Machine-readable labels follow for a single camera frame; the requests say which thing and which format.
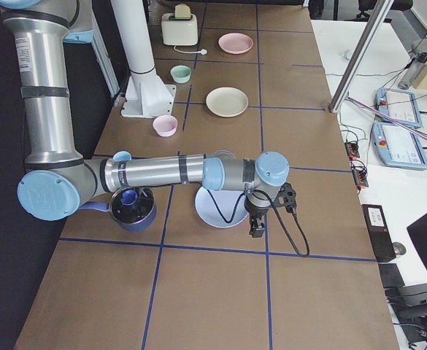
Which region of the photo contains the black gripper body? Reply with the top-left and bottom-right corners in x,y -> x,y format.
245,192 -> 270,219

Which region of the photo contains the light blue plate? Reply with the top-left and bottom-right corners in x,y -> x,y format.
195,187 -> 248,228

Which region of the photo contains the pink plate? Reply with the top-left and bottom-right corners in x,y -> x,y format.
218,33 -> 254,55

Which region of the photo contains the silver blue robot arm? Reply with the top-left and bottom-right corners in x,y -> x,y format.
0,1 -> 295,237

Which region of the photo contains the orange black connector board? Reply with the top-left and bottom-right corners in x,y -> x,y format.
345,141 -> 360,160

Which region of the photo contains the beige plate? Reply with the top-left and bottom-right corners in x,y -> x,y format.
206,87 -> 249,117

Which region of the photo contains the black power box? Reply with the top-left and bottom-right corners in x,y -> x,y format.
361,204 -> 396,263

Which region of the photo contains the blue pot with cup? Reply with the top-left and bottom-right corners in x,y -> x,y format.
80,187 -> 157,232

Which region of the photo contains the pink bowl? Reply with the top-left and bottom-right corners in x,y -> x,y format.
153,115 -> 178,137

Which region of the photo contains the lower teach pendant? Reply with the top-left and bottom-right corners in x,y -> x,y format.
372,122 -> 427,170

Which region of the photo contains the teach pendant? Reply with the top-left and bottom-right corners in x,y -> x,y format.
372,122 -> 427,170
375,87 -> 423,129

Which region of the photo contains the green bowl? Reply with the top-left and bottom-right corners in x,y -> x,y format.
170,65 -> 191,84

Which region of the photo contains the upper teach pendant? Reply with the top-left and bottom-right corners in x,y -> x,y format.
375,87 -> 423,129

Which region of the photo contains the cream toaster with toast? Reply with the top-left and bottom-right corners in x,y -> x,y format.
161,4 -> 198,46

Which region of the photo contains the black camera cable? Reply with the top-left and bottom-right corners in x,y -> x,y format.
204,185 -> 312,257

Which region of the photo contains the aluminium frame post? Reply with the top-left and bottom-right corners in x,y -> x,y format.
328,0 -> 394,113

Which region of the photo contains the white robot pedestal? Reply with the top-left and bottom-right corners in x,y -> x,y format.
111,0 -> 176,118

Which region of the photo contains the white toaster cord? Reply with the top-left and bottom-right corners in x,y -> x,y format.
173,44 -> 208,56

